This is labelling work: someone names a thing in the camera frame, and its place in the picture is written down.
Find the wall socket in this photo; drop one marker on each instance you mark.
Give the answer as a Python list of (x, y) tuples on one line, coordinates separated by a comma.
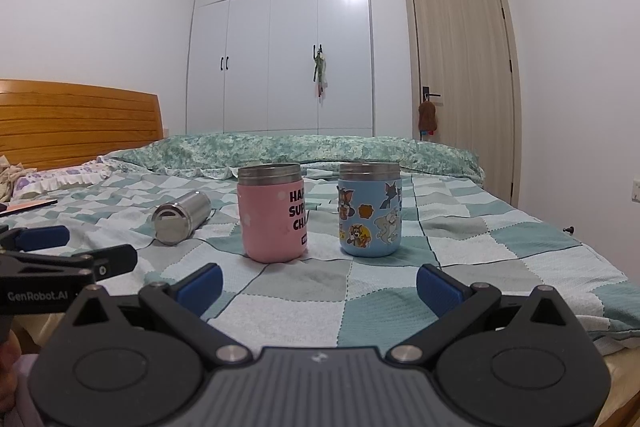
[(636, 189)]

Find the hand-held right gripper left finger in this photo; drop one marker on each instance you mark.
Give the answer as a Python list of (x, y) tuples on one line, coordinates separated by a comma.
[(202, 283)]

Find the green checked blanket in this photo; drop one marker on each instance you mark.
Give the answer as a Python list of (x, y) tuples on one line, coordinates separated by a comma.
[(475, 247)]

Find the green hanging ornament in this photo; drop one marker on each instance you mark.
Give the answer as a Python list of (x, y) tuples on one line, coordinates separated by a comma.
[(319, 69)]

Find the green floral quilt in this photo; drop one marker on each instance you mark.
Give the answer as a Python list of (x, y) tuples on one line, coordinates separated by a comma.
[(300, 152)]

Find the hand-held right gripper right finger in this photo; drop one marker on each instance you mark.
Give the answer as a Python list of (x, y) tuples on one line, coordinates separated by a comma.
[(439, 289)]

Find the wooden headboard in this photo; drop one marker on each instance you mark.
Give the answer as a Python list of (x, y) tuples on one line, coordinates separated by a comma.
[(75, 127)]

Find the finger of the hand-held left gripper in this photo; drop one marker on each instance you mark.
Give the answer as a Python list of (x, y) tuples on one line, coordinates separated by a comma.
[(115, 259), (45, 238)]

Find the person's left hand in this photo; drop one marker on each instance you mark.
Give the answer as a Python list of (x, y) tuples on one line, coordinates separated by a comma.
[(7, 372)]

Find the silver steel cup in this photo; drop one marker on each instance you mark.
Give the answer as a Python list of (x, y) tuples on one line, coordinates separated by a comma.
[(180, 217)]

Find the blue cartoon cup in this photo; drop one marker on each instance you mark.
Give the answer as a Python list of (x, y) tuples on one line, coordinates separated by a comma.
[(370, 227)]

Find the brown plush toy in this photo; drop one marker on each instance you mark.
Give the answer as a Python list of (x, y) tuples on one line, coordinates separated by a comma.
[(428, 117)]

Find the beige cloth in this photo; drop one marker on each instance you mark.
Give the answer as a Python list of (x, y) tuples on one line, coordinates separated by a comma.
[(7, 179)]

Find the purple floral pillow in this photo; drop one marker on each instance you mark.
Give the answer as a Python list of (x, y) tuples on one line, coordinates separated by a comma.
[(65, 177)]

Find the flat red and black item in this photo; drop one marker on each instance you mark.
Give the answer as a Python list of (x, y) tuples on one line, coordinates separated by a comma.
[(30, 205)]

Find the pink cup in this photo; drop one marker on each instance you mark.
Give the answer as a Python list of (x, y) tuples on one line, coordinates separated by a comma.
[(267, 227)]

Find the beige wooden door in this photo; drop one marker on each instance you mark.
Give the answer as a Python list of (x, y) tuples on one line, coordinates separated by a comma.
[(465, 82)]

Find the white wardrobe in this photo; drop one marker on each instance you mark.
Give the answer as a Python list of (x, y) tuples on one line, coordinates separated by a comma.
[(280, 47)]

